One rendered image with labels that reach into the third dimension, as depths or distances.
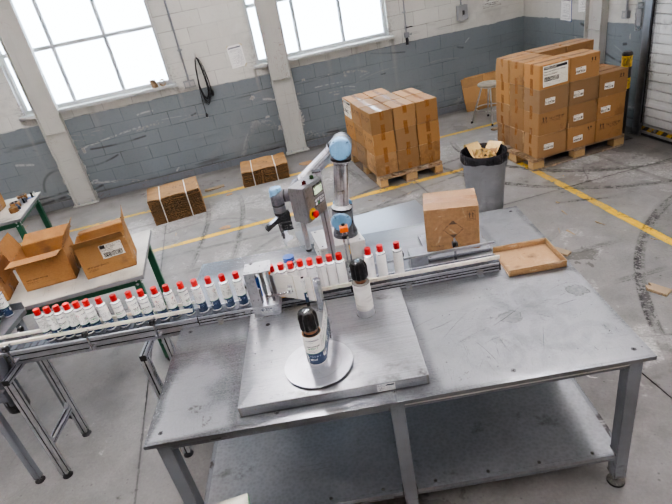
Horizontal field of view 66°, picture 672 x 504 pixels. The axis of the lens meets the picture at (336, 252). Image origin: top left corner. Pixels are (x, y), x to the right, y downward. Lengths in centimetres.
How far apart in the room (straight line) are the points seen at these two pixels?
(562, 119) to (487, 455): 430
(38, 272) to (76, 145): 430
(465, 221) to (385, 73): 558
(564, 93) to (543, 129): 41
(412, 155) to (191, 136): 341
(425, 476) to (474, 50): 719
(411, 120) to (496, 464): 427
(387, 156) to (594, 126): 232
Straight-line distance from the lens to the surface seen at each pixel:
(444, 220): 296
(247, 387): 233
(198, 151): 808
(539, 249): 307
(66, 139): 818
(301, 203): 257
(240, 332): 275
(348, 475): 275
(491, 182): 514
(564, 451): 283
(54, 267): 410
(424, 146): 628
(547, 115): 614
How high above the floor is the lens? 239
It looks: 29 degrees down
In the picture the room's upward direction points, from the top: 11 degrees counter-clockwise
